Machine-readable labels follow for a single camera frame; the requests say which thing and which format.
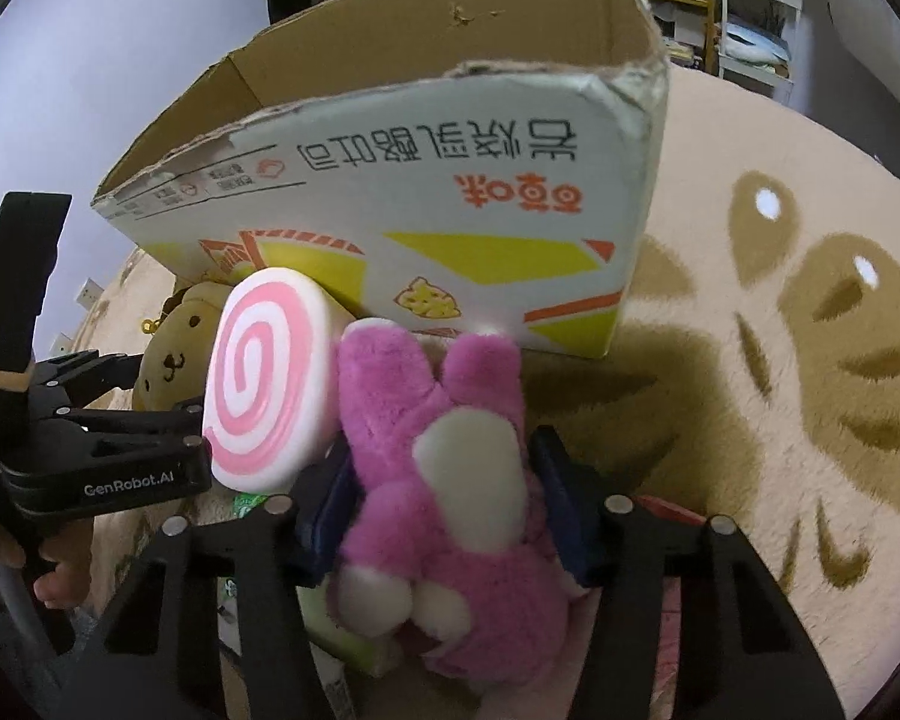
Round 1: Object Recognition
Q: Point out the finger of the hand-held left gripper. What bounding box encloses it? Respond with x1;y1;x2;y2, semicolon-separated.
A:
30;350;149;410
54;399;212;460

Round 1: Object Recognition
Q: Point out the light green soft toy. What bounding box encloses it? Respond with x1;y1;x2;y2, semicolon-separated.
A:
298;583;407;680

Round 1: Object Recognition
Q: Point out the white wire rack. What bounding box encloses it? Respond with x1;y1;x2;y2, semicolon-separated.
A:
715;0;805;103

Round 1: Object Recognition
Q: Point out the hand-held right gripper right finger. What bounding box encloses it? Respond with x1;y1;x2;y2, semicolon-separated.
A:
529;425;847;720

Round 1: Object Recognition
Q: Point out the yellow plush bear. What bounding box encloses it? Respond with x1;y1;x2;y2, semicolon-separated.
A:
135;281;230;413

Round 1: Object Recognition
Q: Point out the printed cardboard box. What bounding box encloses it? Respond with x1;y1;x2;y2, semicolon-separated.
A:
90;0;673;359

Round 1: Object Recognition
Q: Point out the pink plush bear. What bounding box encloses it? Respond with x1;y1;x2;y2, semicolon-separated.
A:
326;317;595;715

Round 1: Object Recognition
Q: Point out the beige patterned rug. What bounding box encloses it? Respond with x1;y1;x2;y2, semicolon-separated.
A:
67;64;900;720

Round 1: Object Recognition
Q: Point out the person's left hand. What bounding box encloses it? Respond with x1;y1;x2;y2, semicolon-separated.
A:
0;520;96;610

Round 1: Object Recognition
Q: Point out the pink swirl squishy toy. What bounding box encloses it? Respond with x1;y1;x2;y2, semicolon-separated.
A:
201;268;358;497

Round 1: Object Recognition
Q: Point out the grey tube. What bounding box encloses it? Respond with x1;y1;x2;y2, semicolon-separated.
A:
0;540;55;665

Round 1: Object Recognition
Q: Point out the red soft item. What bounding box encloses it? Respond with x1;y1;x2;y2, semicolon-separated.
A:
634;493;710;530

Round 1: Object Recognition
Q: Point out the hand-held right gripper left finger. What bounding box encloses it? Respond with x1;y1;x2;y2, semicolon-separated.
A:
61;441;368;720

